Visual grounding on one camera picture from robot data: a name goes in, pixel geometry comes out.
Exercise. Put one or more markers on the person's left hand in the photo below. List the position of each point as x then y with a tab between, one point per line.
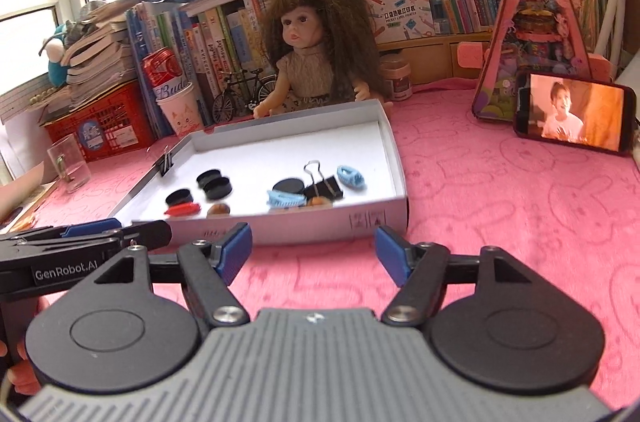
22	377

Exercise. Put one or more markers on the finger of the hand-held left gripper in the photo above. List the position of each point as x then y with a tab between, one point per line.
147	233
92	227

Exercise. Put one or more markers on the small black binder clip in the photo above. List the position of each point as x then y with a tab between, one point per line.
165	165

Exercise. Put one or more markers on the red plastic crate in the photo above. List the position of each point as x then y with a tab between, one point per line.
120	122

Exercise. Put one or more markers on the red beer can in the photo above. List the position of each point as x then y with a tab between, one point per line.
162	70

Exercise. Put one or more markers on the curly-haired doll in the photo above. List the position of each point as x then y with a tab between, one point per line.
305	72

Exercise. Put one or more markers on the light blue hair clip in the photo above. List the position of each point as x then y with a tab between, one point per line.
285	199
350	176

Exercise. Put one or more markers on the wooden drawer organizer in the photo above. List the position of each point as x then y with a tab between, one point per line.
435	57

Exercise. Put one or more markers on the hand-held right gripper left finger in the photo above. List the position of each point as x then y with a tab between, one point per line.
235	252

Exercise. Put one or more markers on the stack of worn books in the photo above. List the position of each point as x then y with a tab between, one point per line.
95	62

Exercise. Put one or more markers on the blue and white plush toy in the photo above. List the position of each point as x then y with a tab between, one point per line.
57	57

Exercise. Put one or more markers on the black round disc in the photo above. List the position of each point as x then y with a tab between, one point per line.
219	188
179	197
288	186
208	177

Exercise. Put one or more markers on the pink rabbit-print mat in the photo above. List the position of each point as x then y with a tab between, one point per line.
500	212

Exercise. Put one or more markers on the pink triangular toy house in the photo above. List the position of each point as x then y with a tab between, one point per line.
535	27

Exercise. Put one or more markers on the black toy bicycle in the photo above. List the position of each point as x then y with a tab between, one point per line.
224	107

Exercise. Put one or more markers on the white cardboard box lid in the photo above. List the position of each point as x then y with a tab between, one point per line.
300	137

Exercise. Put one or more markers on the white paper cup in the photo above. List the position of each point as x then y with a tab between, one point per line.
180	115

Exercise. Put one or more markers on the grey plush toy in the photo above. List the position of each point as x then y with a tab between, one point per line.
90	12

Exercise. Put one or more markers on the large black binder clip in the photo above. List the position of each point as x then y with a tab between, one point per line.
325	191

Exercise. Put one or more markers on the black smartphone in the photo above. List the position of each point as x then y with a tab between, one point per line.
575	112

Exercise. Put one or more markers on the brown nut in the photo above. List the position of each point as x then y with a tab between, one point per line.
218	209
318	201

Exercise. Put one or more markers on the beige plastic jar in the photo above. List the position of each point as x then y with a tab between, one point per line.
396	77

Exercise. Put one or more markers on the white label printer box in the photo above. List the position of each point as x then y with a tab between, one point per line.
397	15

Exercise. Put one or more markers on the row of upright books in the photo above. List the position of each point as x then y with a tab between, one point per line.
220	37

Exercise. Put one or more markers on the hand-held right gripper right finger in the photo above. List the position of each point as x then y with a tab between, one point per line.
392	257

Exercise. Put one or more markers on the red marker pen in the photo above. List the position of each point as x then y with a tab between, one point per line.
182	209

